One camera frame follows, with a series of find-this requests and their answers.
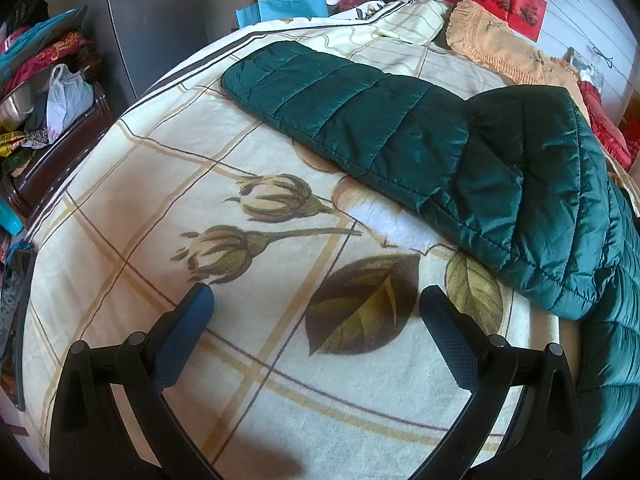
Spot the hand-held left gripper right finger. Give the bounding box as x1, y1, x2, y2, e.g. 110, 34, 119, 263
415, 285, 583, 480

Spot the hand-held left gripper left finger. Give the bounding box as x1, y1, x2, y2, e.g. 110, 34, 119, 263
48, 282, 226, 480

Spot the dark green puffer jacket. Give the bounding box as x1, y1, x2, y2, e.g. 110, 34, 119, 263
221, 42, 640, 476

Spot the pile of colourful clothes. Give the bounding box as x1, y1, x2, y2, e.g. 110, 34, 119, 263
0, 0, 103, 96

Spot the cream floral blanket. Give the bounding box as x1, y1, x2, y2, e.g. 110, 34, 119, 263
15, 0, 591, 480

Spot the grey patterned cloth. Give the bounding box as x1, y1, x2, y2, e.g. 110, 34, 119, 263
0, 242, 36, 356

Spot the dark wooden bench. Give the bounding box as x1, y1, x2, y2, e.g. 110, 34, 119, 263
0, 80, 118, 221

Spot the white plastic bag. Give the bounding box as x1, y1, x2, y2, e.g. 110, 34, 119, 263
46, 64, 94, 141

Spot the red frilled cushion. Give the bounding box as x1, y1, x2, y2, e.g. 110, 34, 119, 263
577, 80, 640, 171

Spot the steel basin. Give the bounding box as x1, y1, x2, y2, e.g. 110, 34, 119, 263
0, 82, 51, 131

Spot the yellow frilled pillow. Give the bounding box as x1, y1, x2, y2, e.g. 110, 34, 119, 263
446, 0, 591, 106

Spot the silver refrigerator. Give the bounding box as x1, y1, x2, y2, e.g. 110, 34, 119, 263
75, 0, 256, 106

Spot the blue cardboard box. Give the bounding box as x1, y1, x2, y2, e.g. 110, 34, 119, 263
236, 0, 328, 28

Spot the wall photo print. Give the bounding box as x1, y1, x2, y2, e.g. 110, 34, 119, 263
560, 47, 606, 93

